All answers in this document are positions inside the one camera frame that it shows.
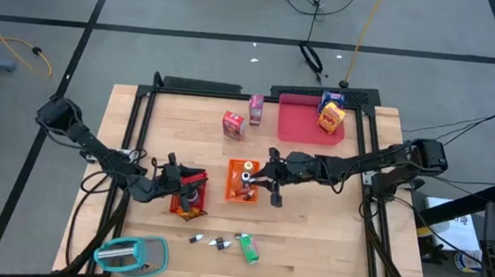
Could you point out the small dark dropper bottle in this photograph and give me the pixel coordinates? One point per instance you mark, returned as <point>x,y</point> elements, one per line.
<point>196,238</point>
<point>224,244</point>
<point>213,243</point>
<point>250,196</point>
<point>238,235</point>

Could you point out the red Froot Loops cereal box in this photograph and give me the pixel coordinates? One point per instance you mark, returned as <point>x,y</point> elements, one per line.
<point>234,125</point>

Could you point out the black aluminium table frame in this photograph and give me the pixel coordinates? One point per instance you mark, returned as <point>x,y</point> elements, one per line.
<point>189,92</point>

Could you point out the pink plastic tray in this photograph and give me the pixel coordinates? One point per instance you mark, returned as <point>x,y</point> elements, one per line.
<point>302,120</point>

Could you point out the orange snack bag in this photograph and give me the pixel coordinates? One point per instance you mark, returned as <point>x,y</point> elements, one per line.
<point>192,215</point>

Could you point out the green Apple Jacks cereal box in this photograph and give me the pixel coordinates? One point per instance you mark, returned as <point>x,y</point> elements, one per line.
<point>249,248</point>

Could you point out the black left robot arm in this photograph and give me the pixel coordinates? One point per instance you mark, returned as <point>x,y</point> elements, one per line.
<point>96,146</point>

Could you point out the yellow Corn Pops cereal box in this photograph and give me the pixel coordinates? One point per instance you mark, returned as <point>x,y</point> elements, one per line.
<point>331,117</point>

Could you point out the small red dropper bottle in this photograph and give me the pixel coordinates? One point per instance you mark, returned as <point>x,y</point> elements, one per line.
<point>239,193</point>

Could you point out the dark bottle with black tip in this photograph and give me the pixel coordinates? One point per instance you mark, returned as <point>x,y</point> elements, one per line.
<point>246,176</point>

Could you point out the spice jar with black lid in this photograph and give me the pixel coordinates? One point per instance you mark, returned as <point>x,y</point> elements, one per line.
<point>196,201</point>

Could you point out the orange plastic basket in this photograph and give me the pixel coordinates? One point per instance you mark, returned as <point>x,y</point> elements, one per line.
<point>234,168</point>

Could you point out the teal box grater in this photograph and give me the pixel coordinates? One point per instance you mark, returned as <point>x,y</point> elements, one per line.
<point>132,255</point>

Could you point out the blue cereal box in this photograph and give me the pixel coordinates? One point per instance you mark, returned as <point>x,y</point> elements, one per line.
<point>331,98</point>

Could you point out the white paper sheet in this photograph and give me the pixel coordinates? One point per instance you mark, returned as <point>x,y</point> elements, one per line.
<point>453,225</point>

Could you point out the red plastic basket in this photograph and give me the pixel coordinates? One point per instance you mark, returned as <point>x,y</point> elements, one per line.
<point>200,180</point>

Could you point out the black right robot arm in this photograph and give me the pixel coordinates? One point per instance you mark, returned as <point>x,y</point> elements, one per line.
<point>383,160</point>

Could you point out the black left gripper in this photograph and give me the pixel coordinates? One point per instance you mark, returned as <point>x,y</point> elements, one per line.
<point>171,181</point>

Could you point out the yellow squeeze bottle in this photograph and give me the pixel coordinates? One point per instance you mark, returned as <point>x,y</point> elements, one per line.
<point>248,165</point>

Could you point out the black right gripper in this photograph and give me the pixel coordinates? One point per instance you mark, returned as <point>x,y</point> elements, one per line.
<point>294,166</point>

